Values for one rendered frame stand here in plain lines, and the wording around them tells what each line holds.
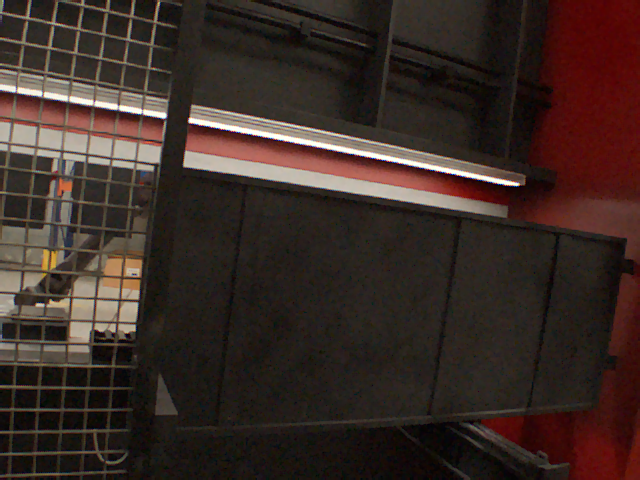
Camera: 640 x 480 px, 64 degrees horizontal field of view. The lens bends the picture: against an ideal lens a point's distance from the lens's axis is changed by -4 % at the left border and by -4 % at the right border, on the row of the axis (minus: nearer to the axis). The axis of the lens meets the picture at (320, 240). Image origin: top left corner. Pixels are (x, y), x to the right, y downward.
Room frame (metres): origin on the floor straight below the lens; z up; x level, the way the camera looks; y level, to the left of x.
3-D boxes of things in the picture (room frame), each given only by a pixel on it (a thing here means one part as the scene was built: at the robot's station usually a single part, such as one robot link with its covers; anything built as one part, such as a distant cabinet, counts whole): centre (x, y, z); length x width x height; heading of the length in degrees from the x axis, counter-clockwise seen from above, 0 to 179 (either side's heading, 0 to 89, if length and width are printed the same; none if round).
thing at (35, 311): (1.06, 0.55, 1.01); 0.26 x 0.12 x 0.05; 25
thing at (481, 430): (1.26, -0.38, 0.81); 0.64 x 0.08 x 0.14; 25
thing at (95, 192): (1.26, 0.53, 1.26); 0.15 x 0.09 x 0.17; 115
